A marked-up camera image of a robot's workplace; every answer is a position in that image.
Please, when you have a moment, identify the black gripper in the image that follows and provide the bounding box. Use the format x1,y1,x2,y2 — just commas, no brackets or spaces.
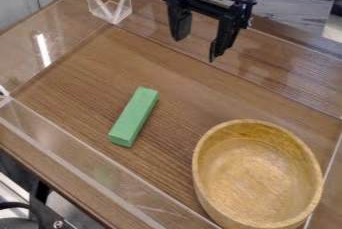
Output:
164,0,256,62

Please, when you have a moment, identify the green rectangular block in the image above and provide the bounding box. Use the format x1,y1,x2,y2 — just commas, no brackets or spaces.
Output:
108,87,159,148

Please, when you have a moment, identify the brown wooden bowl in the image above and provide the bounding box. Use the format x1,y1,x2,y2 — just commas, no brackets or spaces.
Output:
192,119,323,229

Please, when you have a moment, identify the clear acrylic corner bracket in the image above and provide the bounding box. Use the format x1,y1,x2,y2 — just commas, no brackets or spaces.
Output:
87,0,132,25

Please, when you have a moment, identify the clear acrylic front wall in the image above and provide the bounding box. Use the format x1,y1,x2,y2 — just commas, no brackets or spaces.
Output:
0,96,220,229

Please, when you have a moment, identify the black table leg bracket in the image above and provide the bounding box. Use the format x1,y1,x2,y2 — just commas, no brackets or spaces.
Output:
29,181,76,229

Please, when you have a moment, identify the black floor cable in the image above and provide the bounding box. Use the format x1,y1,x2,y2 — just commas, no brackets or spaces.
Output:
0,201,34,213

